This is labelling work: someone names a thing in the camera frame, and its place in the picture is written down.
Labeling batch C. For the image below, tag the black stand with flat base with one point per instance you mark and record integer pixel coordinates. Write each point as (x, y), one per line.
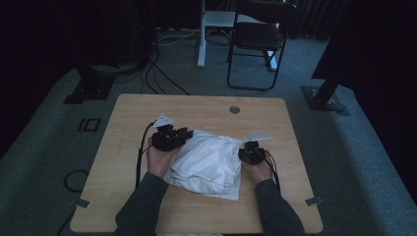
(90, 87)

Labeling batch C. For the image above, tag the grey round table grommet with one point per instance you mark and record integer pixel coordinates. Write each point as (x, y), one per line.
(234, 109)

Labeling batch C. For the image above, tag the white pleated skirt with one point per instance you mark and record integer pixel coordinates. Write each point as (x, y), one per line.
(206, 164)

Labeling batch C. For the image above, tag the grey tape piece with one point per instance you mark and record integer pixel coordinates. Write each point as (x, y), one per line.
(83, 203)
(313, 201)

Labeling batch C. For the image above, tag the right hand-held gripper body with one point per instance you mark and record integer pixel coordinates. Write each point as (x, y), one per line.
(251, 154)

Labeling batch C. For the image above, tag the white desk frame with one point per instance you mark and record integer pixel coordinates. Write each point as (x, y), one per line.
(202, 49)

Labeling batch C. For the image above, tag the black slanted stand with base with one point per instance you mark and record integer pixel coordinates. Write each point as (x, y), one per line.
(323, 98)

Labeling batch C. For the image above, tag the dark equipment tower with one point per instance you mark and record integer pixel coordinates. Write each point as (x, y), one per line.
(131, 32)

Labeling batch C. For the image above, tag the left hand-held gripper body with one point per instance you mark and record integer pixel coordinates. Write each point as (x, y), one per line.
(165, 137)

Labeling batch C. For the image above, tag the black folding chair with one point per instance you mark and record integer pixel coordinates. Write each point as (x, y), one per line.
(259, 36)

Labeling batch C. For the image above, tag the person's right hand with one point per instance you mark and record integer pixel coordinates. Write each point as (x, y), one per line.
(260, 170)

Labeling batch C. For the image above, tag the person's left hand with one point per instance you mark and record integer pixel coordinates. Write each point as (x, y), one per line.
(160, 162)

